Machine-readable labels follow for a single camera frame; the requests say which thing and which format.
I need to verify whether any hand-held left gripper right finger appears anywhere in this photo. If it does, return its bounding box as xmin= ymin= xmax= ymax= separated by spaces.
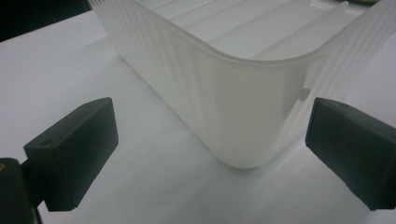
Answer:
xmin=304 ymin=96 xmax=396 ymax=212

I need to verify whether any translucent white plastic bin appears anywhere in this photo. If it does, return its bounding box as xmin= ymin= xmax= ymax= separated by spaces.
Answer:
xmin=88 ymin=0 xmax=396 ymax=170

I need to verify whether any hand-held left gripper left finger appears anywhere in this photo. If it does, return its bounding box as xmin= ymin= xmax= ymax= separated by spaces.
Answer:
xmin=20 ymin=96 xmax=120 ymax=213

